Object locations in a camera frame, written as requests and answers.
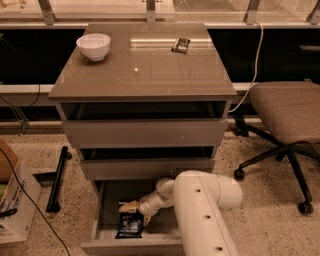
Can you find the grey drawer cabinet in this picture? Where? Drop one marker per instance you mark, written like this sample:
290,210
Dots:
141,67

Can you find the grey office chair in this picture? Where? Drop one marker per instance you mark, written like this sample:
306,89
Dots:
290,111

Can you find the white bowl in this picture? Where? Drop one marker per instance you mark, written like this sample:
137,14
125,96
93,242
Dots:
94,46

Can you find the black metal bar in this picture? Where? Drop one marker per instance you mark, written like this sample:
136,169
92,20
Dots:
53,205

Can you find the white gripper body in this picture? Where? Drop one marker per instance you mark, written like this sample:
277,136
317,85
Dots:
145,207

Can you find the grey middle drawer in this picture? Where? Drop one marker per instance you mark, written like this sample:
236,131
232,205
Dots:
144,163

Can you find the grey drawer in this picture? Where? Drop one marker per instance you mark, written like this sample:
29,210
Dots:
160,236
144,124
144,163

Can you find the blue chip bag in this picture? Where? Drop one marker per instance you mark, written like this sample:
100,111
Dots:
130,225

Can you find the grey bottom drawer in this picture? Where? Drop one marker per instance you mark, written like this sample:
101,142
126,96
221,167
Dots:
160,236

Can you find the grey top drawer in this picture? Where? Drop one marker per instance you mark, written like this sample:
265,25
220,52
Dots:
144,124

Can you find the small dark snack packet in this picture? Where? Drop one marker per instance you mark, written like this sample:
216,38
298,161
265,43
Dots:
181,45

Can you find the cardboard box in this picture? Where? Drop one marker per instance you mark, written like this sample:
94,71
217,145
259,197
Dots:
20,184

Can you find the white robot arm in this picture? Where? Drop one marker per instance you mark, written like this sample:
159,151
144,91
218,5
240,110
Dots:
198,198

